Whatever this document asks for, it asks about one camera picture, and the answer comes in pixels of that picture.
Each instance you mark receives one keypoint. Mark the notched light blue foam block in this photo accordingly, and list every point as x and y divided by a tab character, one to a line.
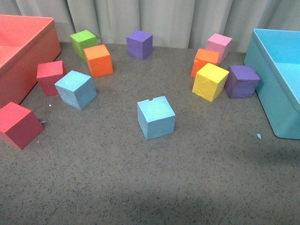
155	117

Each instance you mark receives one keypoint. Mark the yellow foam block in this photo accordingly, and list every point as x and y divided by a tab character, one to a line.
209	81

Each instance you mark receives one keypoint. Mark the chipped orange foam block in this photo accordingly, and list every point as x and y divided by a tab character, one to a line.
203	57

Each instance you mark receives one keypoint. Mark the grey pleated curtain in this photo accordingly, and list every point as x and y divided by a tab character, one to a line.
173	23

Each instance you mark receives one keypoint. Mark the pink foam block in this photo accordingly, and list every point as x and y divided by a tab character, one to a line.
221	44

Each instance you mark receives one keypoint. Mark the cracked purple foam block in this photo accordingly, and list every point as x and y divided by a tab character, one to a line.
241	82

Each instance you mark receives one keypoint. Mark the green foam block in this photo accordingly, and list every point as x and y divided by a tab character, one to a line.
81	40

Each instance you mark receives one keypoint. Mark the red foam block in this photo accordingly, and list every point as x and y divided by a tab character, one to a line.
48	74
18	125

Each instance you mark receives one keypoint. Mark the near red foam block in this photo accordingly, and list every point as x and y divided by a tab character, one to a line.
18	125

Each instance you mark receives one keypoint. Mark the light blue plastic bin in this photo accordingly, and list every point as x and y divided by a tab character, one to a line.
275	57

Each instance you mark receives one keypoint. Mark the salmon red plastic bin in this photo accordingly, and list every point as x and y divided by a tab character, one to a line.
25	42

